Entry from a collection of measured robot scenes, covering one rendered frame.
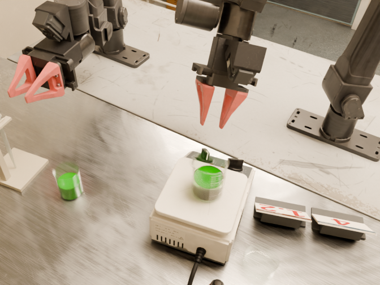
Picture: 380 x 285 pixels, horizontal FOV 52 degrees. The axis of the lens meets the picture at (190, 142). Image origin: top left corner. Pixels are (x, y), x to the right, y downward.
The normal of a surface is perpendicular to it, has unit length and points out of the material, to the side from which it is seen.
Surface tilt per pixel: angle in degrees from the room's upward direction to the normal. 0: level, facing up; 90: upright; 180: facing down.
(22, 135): 0
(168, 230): 90
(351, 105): 90
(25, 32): 90
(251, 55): 64
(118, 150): 0
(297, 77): 0
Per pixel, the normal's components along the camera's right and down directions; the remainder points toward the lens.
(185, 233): -0.33, 0.64
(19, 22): 0.87, 0.38
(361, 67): 0.07, 0.55
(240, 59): 0.18, 0.30
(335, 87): -0.98, -0.07
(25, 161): 0.05, -0.72
